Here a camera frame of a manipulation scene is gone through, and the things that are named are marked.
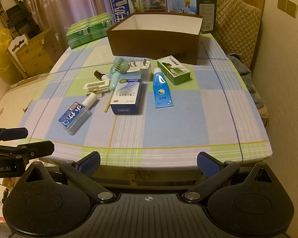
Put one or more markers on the beige patterned cloth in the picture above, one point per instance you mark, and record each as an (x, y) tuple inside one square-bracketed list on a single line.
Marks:
[(5, 104)]

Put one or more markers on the black folding hand cart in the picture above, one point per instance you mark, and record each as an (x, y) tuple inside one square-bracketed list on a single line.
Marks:
[(15, 14)]

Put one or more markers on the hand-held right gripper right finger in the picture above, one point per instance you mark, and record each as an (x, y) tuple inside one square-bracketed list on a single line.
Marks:
[(208, 164)]

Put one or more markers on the white charger plug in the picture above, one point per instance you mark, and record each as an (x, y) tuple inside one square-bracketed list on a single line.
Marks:
[(145, 73)]

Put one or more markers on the white plug adapter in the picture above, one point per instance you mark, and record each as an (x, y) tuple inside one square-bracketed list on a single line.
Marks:
[(133, 67)]

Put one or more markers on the blue and white medicine box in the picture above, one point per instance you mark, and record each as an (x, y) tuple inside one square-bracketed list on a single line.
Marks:
[(126, 94)]

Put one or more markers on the beige quilted chair cover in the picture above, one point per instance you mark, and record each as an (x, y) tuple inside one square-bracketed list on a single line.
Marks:
[(236, 27)]

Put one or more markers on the pink curtain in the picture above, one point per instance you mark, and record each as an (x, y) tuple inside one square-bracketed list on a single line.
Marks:
[(64, 2)]

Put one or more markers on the small brown bottle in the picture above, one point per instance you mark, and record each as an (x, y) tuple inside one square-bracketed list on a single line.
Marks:
[(99, 74)]

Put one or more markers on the grey cloth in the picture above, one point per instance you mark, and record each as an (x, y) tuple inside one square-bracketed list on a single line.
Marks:
[(250, 79)]

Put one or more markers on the tan cardboard box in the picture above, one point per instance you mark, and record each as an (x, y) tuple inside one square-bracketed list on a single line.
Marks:
[(39, 52)]

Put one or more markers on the teal handheld mini fan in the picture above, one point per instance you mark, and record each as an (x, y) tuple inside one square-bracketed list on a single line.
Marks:
[(117, 69)]

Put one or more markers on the white hair clip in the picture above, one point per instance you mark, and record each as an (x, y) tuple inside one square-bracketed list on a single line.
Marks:
[(96, 86)]

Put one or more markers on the dark blue milk carton box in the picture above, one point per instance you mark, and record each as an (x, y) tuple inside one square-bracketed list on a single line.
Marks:
[(129, 3)]

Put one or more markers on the blue label toothpaste tube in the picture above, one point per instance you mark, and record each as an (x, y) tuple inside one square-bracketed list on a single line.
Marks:
[(74, 116)]

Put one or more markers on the wooden stick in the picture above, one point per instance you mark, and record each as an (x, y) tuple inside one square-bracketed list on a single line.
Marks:
[(107, 105)]

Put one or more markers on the green medicine box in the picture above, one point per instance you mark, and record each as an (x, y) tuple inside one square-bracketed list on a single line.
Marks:
[(173, 69)]

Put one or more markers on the brown cardboard box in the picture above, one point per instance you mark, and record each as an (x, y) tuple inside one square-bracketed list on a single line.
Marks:
[(154, 44)]

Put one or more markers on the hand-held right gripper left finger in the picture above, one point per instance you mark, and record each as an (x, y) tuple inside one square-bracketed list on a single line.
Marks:
[(90, 164)]

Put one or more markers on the beige wall socket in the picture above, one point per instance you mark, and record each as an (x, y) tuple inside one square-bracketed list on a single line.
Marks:
[(282, 3), (292, 8)]

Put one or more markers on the green drink carton pack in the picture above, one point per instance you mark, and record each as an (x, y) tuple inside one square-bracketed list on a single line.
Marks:
[(87, 31)]

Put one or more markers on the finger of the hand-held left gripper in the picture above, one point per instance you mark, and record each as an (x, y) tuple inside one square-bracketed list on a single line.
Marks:
[(13, 133), (37, 148)]

